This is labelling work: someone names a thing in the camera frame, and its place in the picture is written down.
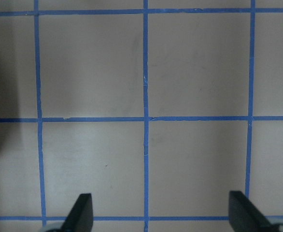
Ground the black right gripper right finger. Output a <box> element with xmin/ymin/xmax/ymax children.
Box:
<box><xmin>228</xmin><ymin>191</ymin><xmax>273</xmax><ymax>232</ymax></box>

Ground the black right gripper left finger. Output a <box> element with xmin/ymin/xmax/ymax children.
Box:
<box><xmin>61</xmin><ymin>193</ymin><xmax>94</xmax><ymax>232</ymax></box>

